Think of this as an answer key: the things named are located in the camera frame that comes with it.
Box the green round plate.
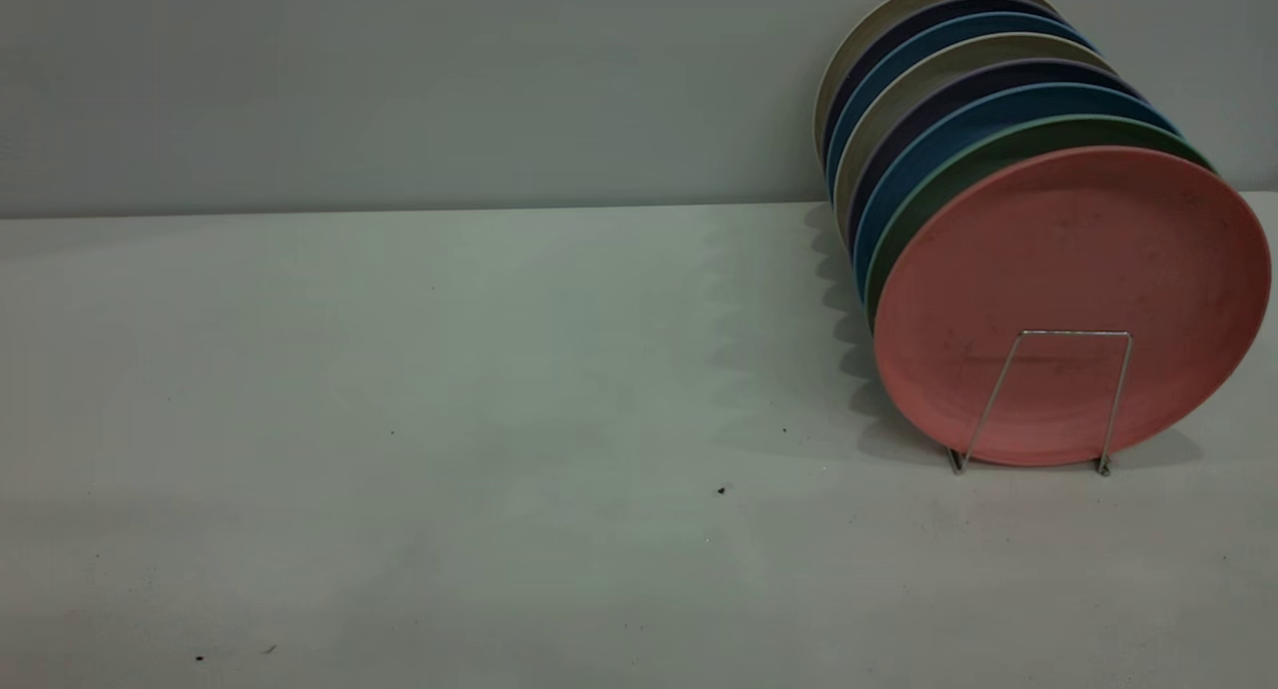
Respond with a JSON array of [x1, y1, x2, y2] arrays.
[[863, 114, 1216, 333]]

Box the pink round plate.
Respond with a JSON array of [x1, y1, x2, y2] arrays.
[[871, 146, 1273, 468]]

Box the purple round plate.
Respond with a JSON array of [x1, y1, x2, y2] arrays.
[[820, 0, 1067, 169], [846, 57, 1145, 253]]

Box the silver wire plate rack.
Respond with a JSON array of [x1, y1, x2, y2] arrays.
[[946, 329, 1135, 477]]

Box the beige round plate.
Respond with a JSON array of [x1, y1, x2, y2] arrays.
[[833, 31, 1115, 233], [811, 0, 1059, 163]]

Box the blue round plate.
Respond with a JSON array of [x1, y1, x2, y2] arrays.
[[826, 10, 1096, 203], [853, 81, 1185, 293]]

